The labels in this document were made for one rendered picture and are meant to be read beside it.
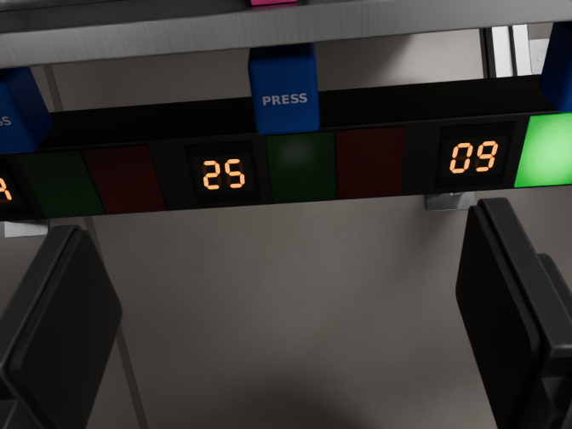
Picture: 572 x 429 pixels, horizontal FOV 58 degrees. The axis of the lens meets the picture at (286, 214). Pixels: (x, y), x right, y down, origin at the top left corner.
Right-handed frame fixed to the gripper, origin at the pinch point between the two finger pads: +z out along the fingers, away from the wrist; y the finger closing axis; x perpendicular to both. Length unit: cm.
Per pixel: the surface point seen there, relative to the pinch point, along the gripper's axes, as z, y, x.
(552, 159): 11.1, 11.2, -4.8
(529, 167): 11.1, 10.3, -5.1
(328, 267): 54, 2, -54
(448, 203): 61, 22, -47
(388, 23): 8.0, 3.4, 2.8
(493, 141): 11.1, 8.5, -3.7
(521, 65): 46, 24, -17
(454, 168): 11.1, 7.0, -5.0
